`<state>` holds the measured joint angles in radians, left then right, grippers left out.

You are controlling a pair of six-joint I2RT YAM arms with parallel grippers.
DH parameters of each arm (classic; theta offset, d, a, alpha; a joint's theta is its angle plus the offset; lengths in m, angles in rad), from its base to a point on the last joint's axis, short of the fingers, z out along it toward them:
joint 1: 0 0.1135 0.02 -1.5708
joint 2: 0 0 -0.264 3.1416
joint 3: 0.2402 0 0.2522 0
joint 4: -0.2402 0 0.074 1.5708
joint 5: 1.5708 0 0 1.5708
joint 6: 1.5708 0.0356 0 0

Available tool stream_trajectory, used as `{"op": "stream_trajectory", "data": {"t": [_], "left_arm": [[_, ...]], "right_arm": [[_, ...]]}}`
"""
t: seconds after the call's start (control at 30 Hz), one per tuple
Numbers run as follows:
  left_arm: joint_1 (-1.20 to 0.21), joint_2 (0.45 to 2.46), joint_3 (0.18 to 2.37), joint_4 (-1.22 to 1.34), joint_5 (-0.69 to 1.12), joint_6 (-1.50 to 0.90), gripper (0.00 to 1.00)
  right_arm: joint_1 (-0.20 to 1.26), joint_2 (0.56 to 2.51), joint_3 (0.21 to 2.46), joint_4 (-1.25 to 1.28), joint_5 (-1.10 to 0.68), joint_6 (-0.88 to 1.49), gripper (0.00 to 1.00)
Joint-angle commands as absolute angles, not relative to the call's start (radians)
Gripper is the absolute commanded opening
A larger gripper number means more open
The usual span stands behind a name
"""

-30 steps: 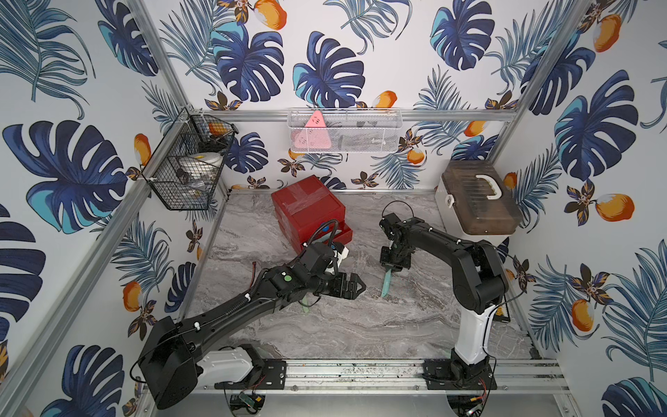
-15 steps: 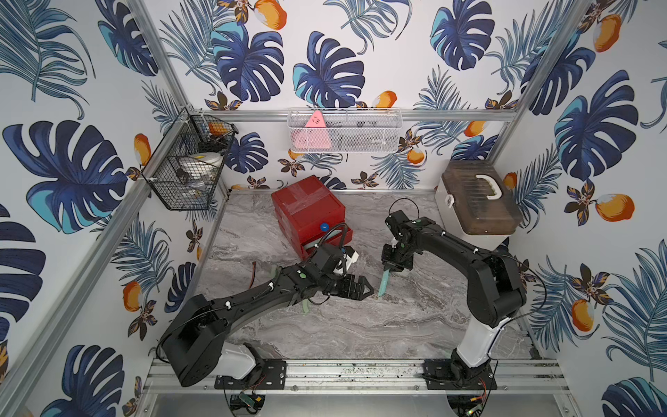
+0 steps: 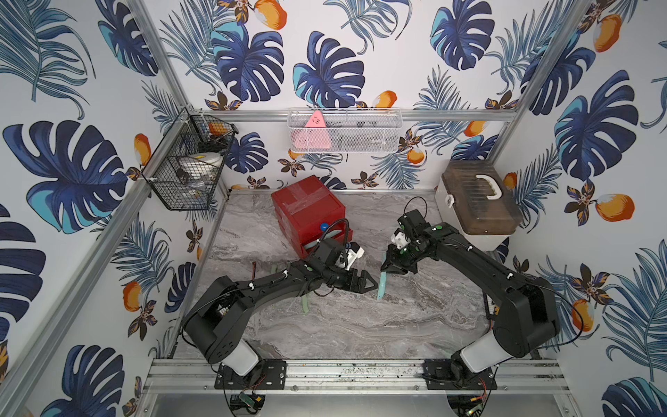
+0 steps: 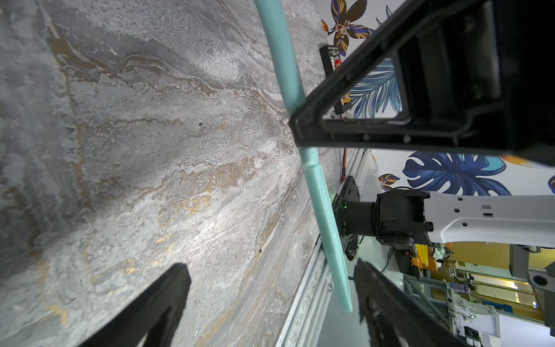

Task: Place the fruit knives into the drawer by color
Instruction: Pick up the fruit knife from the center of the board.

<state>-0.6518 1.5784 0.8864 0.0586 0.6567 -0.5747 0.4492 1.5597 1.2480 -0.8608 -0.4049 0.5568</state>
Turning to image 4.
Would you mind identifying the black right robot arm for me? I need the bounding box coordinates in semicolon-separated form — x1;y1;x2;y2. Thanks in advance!
290;1;554;252

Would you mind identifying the teal fruit knife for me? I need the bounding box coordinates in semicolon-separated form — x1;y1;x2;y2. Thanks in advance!
255;0;353;313

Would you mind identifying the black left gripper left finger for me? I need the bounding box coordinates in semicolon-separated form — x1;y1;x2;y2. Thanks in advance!
81;263;192;346

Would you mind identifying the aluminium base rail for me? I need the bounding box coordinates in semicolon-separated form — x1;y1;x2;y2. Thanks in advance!
274;147;374;347

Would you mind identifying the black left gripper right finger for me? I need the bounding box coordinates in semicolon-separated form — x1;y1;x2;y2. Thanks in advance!
354;259;464;346

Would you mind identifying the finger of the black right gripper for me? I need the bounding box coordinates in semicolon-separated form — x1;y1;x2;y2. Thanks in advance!
290;1;554;163

